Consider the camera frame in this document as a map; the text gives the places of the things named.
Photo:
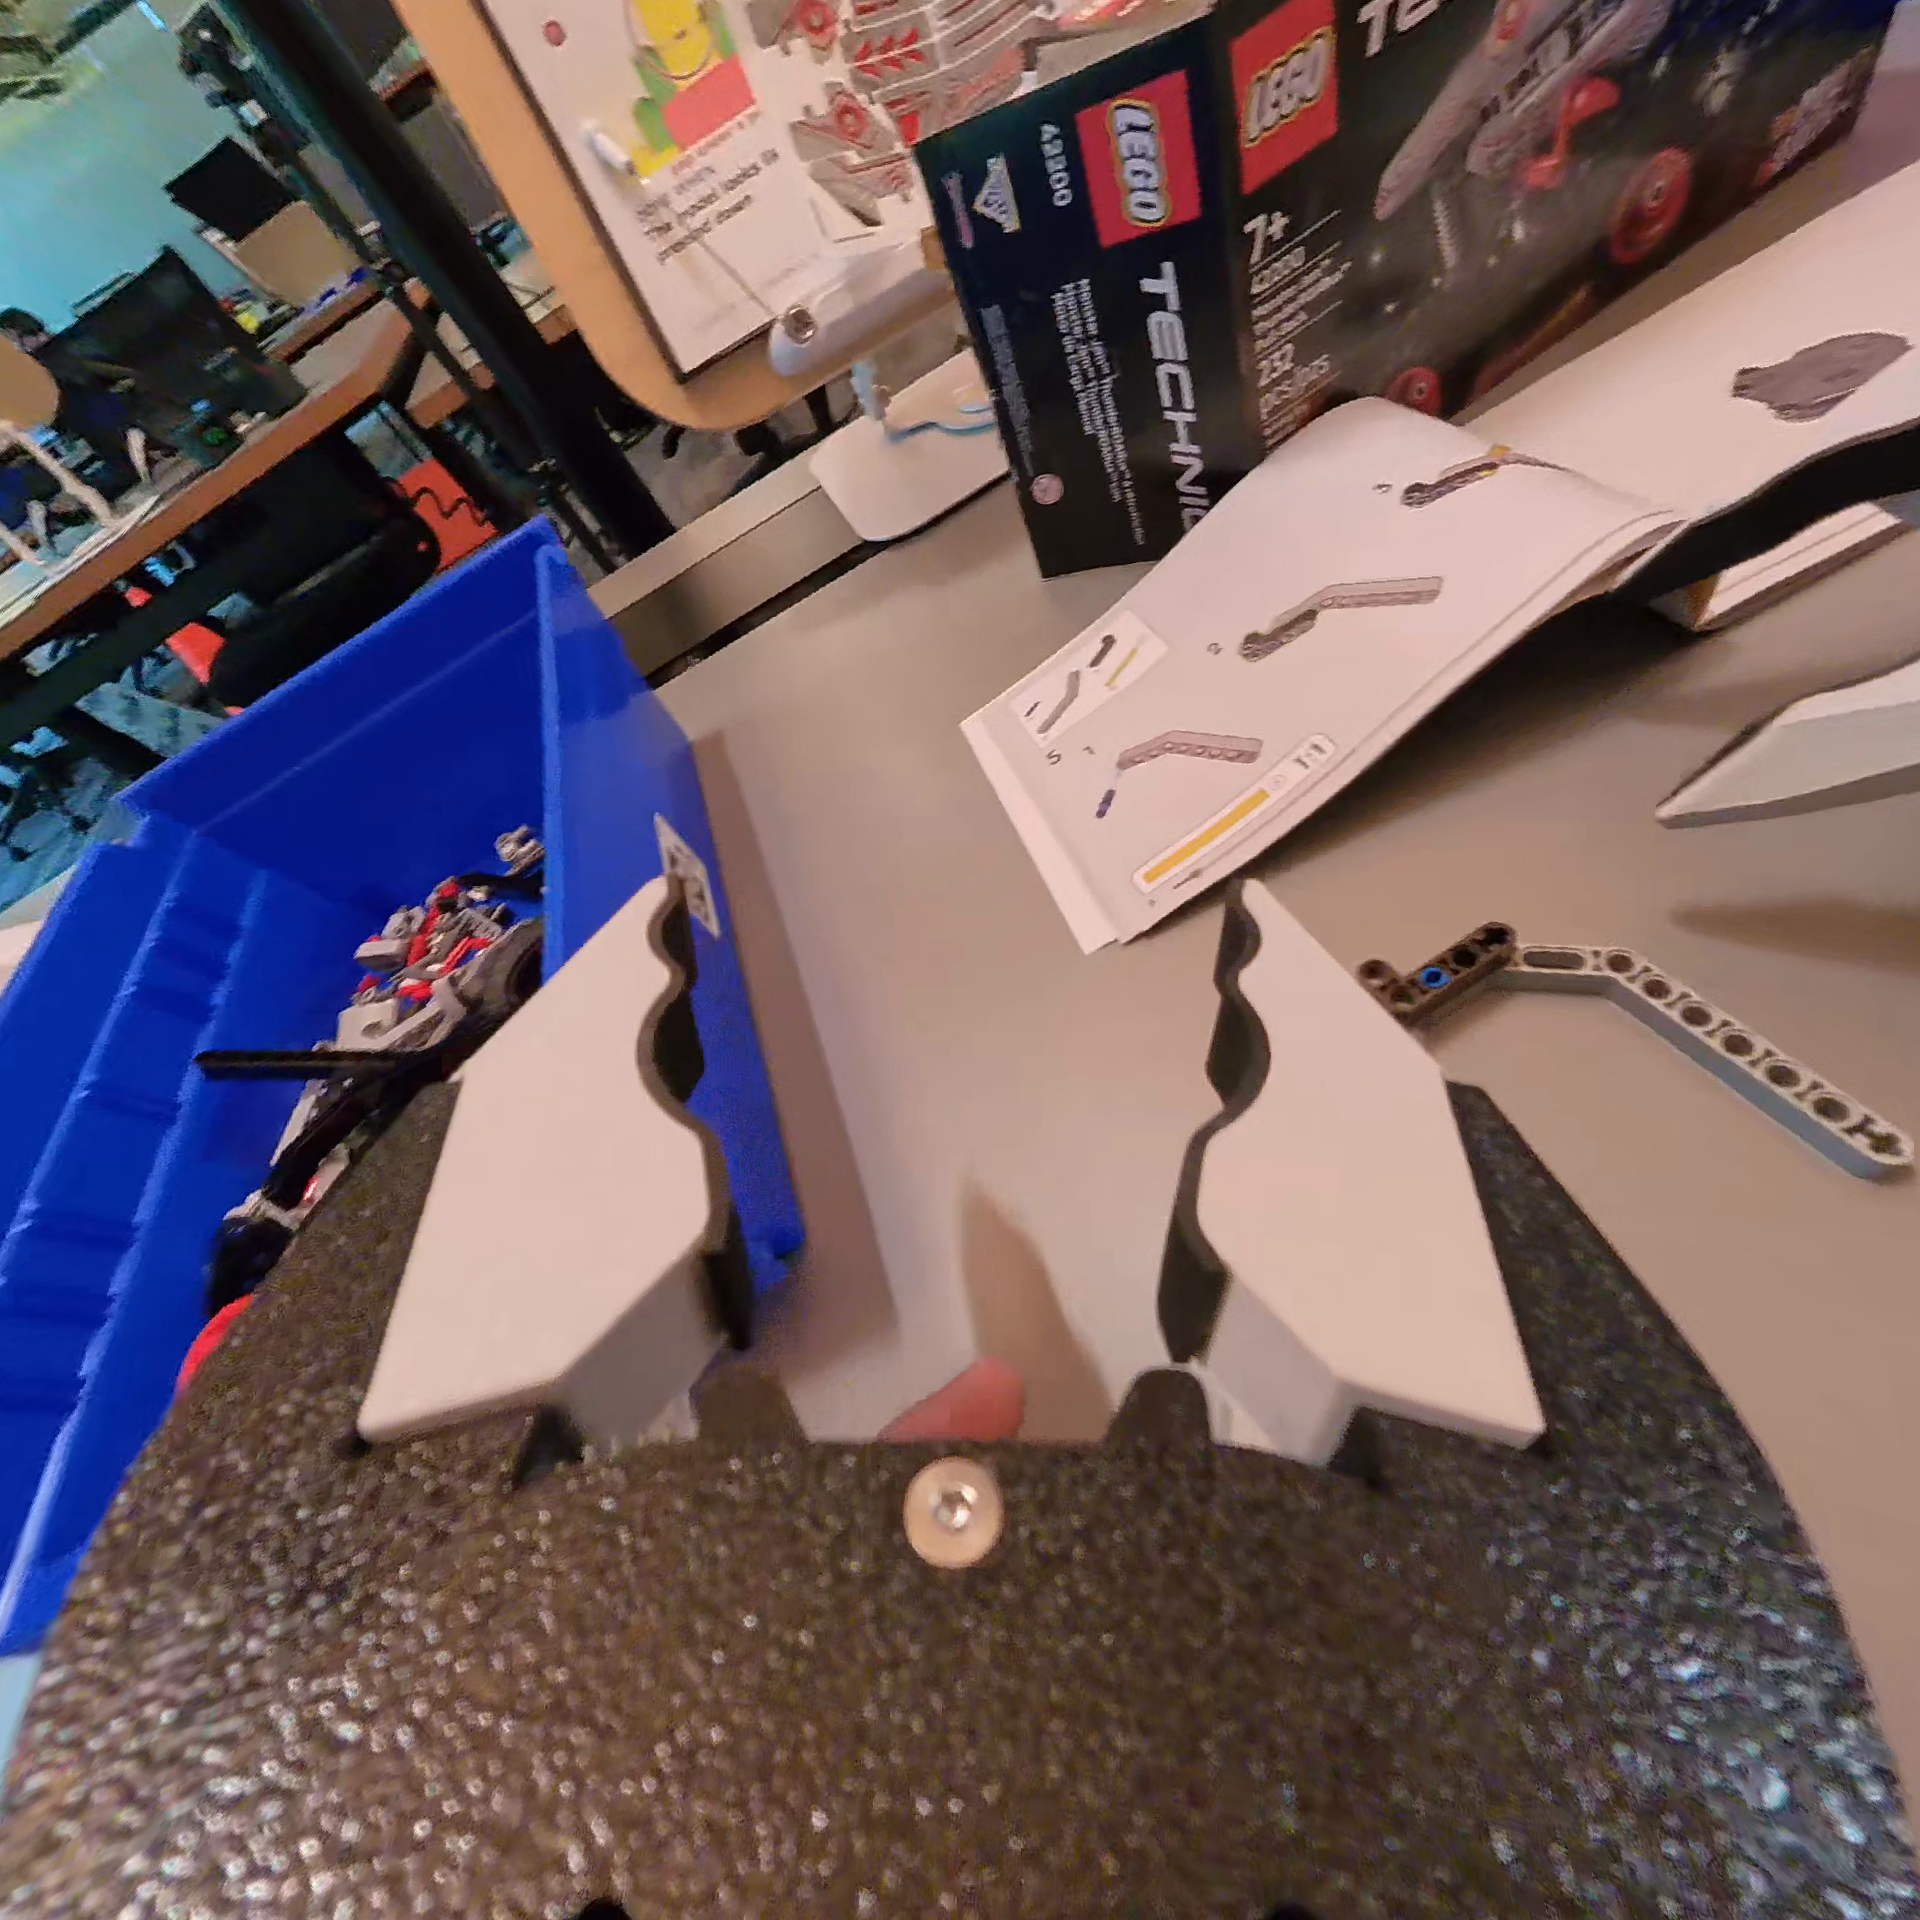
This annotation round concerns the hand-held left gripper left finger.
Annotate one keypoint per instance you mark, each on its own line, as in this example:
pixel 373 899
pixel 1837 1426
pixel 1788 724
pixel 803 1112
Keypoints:
pixel 556 1201

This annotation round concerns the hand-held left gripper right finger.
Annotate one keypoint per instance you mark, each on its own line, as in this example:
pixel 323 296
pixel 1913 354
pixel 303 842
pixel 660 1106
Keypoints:
pixel 1350 1201

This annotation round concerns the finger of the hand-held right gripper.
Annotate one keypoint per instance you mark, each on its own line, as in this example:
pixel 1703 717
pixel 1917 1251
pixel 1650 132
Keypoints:
pixel 1829 757

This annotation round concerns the grey and black beam assembly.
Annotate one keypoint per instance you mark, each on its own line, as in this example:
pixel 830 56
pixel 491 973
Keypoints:
pixel 1694 1026

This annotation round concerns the blue plastic bin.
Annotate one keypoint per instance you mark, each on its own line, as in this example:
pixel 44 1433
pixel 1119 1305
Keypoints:
pixel 150 960

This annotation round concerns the grey desk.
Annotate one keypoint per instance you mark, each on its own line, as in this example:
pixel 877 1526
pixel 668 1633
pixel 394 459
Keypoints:
pixel 932 973

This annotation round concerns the person's left hand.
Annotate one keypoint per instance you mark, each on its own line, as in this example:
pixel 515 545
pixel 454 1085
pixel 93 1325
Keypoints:
pixel 962 1401

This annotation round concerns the pile of toy building parts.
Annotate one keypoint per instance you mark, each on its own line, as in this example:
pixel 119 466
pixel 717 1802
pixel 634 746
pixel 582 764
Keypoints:
pixel 435 973

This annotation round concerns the black toy axle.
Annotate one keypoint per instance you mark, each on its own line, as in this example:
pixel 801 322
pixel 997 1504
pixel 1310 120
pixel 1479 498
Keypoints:
pixel 300 1064

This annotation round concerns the red toy wheel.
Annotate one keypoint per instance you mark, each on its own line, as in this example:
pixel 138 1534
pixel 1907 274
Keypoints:
pixel 214 1338

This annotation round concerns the white instruction booklet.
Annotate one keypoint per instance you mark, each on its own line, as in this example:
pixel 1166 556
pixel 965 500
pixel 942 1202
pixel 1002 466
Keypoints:
pixel 1350 598

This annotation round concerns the black office chair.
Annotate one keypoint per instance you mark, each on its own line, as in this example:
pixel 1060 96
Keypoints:
pixel 330 598

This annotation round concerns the black toy set box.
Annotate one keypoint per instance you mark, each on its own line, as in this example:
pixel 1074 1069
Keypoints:
pixel 1142 374

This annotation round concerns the white stand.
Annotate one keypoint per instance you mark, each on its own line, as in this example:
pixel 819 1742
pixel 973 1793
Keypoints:
pixel 902 480

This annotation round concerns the wooden background table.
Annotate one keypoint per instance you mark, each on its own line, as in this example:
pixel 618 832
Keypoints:
pixel 225 451

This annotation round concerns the printed instruction poster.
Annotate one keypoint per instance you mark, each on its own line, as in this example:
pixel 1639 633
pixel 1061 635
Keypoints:
pixel 721 195

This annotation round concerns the black metal frame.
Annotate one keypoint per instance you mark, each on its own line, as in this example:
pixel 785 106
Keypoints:
pixel 375 225

